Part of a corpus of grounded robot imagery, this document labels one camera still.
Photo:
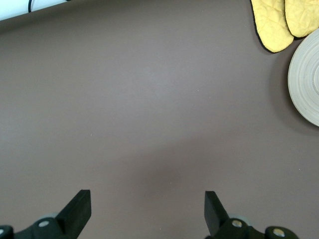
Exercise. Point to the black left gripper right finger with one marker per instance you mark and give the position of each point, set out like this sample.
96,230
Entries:
214,214

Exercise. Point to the round wooden plate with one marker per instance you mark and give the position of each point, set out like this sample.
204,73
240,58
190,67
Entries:
306,82

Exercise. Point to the yellow quilted oven mitt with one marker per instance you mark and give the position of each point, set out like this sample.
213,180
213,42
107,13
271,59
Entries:
269,25
304,17

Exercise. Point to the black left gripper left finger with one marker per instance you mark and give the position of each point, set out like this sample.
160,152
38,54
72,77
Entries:
72,216

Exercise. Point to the brown table cover sheet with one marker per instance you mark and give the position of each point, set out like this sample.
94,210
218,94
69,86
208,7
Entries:
149,99

